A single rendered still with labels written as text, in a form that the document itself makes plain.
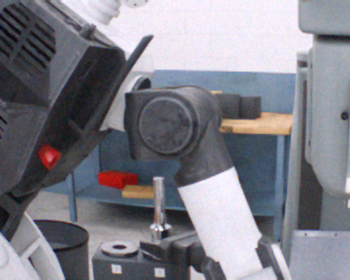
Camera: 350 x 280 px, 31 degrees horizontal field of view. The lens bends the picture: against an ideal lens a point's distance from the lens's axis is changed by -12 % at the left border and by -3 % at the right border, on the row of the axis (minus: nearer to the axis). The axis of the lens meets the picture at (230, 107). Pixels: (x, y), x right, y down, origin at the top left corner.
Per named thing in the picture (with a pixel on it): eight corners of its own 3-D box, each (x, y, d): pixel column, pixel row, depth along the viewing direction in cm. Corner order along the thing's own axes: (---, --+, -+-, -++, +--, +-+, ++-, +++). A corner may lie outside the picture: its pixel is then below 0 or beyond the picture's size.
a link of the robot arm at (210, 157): (223, 175, 93) (186, 81, 93) (164, 195, 95) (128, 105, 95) (238, 161, 104) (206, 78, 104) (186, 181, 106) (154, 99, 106)
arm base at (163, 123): (186, 182, 92) (207, 101, 91) (102, 153, 94) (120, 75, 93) (211, 164, 107) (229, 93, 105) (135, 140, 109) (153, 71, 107)
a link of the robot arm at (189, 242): (195, 221, 146) (239, 232, 139) (196, 260, 147) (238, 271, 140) (156, 232, 136) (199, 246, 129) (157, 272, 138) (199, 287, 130)
